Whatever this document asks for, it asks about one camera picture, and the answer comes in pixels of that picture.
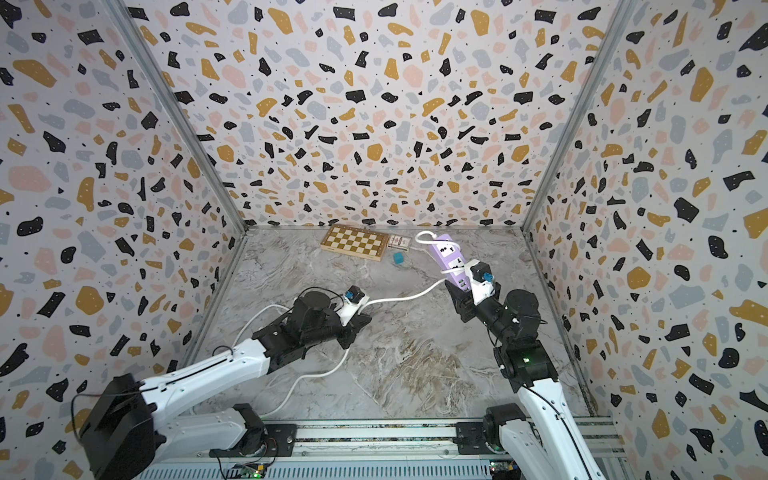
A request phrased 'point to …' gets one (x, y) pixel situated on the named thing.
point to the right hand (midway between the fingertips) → (460, 277)
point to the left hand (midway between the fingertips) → (372, 316)
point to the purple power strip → (449, 257)
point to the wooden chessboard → (356, 241)
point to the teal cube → (398, 257)
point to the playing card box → (399, 242)
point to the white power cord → (420, 236)
